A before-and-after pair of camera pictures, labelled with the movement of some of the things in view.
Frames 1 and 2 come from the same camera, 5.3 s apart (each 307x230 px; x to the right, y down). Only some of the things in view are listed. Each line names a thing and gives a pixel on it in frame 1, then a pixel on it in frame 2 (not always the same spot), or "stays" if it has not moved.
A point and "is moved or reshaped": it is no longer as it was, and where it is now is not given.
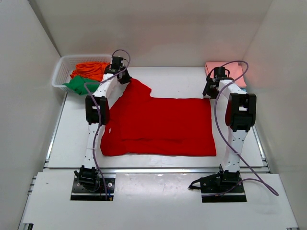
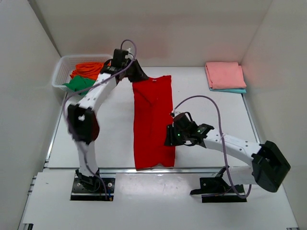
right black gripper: [208, 89] → [171, 135]
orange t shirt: [94, 71] stays
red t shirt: [136, 124] is moved or reshaped
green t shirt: [77, 83] stays
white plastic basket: [66, 64] stays
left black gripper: [124, 78] → [135, 72]
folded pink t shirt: [236, 73] stays
